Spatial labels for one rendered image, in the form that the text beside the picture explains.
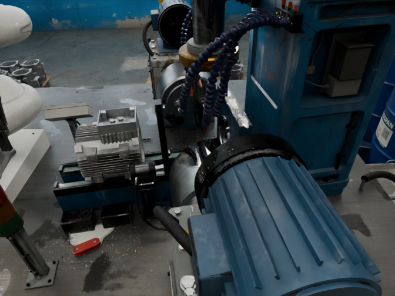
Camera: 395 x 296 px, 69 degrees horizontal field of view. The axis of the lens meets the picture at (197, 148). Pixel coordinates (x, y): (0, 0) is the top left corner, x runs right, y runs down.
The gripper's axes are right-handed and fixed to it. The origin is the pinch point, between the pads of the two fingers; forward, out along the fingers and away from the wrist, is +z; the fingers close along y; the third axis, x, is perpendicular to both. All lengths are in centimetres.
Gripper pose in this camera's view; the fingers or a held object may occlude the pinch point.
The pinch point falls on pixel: (3, 141)
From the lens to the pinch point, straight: 113.1
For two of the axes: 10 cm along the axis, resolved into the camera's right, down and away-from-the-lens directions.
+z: 1.0, 8.6, 5.1
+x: 9.9, -0.7, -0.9
